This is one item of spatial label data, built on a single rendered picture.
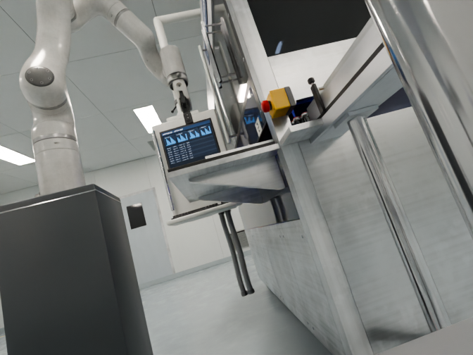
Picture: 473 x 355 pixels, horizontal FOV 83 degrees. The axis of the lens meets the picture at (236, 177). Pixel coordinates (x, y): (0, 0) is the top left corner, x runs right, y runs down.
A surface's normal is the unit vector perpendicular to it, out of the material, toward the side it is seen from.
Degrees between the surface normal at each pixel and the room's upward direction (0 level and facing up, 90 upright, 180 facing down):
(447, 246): 90
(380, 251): 90
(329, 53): 90
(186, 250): 90
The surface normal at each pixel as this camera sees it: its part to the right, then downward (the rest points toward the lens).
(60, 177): 0.43, -0.30
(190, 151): -0.02, -0.18
